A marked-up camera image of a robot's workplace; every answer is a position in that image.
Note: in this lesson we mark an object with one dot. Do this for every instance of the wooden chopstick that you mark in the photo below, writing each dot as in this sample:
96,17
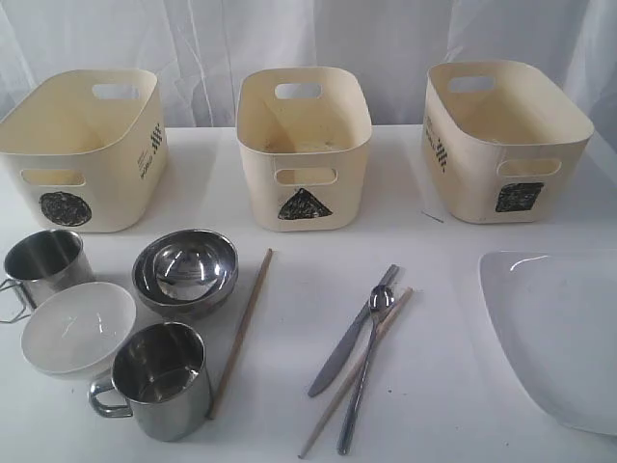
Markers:
353,374
240,335

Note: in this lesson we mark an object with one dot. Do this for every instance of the steel spoon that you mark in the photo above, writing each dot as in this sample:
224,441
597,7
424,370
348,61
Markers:
380,300

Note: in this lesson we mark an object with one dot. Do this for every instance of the stainless steel bowl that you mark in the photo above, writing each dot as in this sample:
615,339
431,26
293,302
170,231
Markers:
149,293
188,271

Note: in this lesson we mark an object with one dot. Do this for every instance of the steel table knife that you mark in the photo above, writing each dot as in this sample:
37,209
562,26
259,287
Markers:
340,354

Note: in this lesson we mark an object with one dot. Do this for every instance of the steel mug with solid handle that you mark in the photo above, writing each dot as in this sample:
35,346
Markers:
158,377

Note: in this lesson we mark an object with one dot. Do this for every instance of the white ceramic bowl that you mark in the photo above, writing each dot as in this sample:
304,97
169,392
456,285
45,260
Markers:
76,333

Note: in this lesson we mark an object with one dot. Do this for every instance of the cream bin with triangle mark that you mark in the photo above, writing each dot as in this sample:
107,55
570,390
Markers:
303,135

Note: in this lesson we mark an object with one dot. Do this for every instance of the white backdrop curtain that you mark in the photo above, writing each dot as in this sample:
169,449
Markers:
202,50

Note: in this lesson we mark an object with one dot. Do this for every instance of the cream bin with square mark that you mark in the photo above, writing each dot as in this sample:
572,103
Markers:
500,140

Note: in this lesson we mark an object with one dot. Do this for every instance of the cream bin with circle mark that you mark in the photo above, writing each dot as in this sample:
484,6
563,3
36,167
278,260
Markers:
86,148

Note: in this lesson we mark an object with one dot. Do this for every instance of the large white square plate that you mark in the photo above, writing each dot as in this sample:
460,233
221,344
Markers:
554,315

